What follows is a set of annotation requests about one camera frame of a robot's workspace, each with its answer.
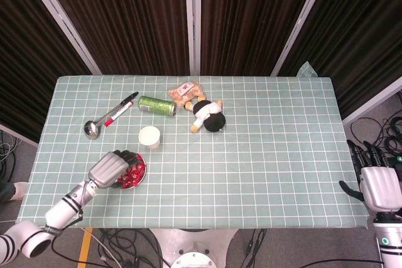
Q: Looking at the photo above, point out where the black cable with inline switch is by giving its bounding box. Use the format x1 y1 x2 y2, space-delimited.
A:
246 228 268 268

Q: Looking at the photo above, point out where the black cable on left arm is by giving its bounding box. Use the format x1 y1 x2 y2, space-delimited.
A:
50 206 85 256

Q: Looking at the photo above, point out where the clear bag of snacks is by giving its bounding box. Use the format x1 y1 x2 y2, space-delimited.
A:
166 80 207 108

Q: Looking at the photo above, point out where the green checked tablecloth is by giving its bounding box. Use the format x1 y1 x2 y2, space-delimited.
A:
17 60 370 230

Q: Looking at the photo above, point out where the grey floor cable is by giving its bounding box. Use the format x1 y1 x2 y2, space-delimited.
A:
0 129 21 171

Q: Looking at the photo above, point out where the white partition frame rail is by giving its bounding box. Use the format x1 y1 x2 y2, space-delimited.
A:
341 84 402 126
0 122 40 148

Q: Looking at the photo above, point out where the green drink can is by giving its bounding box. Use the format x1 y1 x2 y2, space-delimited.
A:
138 95 177 117

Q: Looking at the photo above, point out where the dark trouser leg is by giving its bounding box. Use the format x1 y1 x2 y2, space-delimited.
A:
0 179 16 205

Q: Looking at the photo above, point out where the white shoe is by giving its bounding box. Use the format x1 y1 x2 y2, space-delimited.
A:
14 181 29 201

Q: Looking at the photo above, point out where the steel ladle with black handle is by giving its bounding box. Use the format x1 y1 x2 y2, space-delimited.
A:
84 91 139 140

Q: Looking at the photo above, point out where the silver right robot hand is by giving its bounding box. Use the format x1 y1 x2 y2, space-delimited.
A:
338 139 402 212

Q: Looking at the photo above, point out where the black and white plush toy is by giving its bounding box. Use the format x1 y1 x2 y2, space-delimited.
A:
183 99 227 134

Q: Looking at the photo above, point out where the white partition frame post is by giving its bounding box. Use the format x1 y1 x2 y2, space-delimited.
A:
18 0 103 77
270 0 333 77
184 0 202 77

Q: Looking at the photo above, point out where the white floor cable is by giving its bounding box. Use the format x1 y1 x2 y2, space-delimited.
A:
80 228 123 265

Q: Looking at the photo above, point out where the white paper cup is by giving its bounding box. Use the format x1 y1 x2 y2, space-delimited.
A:
138 126 162 150

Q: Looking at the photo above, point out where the red and white marker pen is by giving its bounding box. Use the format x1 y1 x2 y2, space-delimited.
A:
104 104 133 127

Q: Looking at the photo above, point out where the silver metal plate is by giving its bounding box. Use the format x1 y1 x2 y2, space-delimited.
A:
115 152 148 191

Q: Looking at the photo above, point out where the tangled black floor cable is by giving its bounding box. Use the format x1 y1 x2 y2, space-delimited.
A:
94 228 170 268
350 109 402 162

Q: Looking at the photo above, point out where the dark brown partition panel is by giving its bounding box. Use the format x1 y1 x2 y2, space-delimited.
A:
37 0 191 76
0 0 95 143
200 0 323 77
278 0 402 118

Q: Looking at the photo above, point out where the red wrapped candy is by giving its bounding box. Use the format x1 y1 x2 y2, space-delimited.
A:
134 159 147 176
125 175 142 189

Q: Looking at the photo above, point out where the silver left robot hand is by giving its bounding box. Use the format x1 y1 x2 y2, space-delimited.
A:
87 149 141 190

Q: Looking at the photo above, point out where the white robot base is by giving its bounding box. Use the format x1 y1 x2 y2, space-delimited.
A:
150 228 239 268

